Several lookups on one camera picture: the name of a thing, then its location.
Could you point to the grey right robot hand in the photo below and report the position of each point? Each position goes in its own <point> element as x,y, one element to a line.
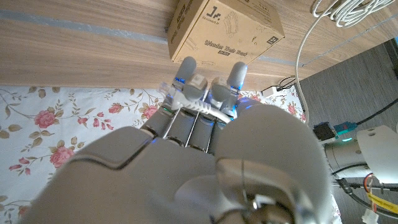
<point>161,180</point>

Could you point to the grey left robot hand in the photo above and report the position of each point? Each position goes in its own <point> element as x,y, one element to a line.
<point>345,158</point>

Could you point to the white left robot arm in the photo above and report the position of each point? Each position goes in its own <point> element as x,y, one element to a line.
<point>382,152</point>

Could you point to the brown cardboard package box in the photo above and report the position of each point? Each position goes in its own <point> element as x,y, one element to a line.
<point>224,28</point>

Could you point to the white power strip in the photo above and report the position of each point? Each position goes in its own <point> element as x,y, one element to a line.
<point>270,92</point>

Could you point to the floral print backdrop cloth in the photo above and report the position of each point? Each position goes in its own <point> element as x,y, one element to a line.
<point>62,109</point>

